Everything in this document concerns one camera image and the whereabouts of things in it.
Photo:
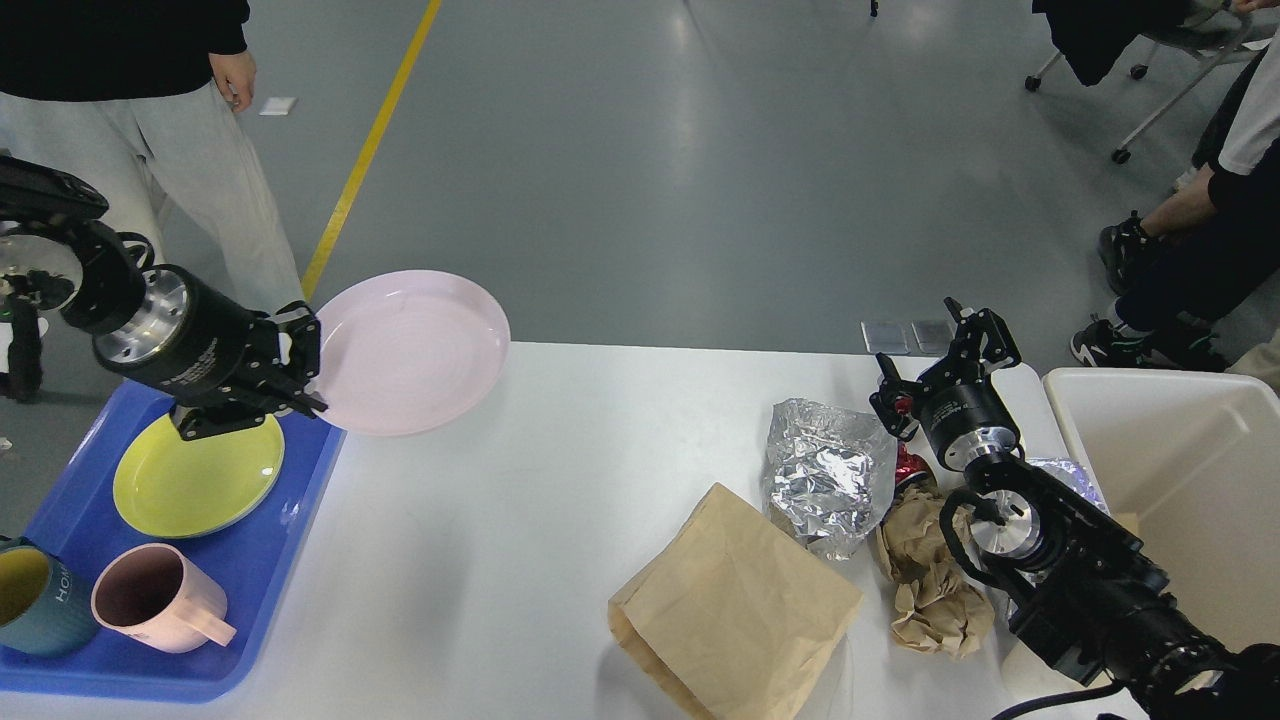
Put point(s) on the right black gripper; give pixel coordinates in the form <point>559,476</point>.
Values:
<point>958,407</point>

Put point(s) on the crushed red can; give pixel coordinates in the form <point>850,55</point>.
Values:
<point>911,471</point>

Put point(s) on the brown paper bag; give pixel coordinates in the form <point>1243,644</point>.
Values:
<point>733,619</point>

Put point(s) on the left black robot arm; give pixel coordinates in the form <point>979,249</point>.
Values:
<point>58,256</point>

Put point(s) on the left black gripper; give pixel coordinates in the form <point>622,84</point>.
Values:
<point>228,368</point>

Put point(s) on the pink plate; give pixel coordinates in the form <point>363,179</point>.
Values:
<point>407,352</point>

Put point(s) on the yellow plate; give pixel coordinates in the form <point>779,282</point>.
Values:
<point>169,487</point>

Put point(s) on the teal mug yellow inside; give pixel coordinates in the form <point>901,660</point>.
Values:
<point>45,607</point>

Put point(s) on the crumpled brown paper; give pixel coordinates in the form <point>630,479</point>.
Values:
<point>937,609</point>

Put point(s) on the white plastic bin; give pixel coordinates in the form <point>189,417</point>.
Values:
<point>1193,457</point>

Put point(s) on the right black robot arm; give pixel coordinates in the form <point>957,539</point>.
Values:
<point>1087,601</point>

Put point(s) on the crumpled aluminium foil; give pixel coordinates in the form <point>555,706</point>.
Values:
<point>827,480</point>

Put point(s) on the standing person grey trousers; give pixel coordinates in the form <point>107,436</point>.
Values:
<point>141,100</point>

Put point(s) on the pink mug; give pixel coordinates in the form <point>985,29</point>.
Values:
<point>155,595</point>

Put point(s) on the small foil piece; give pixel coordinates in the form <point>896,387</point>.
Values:
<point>1069,485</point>

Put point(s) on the blue plastic tray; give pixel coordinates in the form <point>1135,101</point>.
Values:
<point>251,560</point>

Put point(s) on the seated person black clothes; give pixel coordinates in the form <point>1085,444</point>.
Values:
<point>1198,255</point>

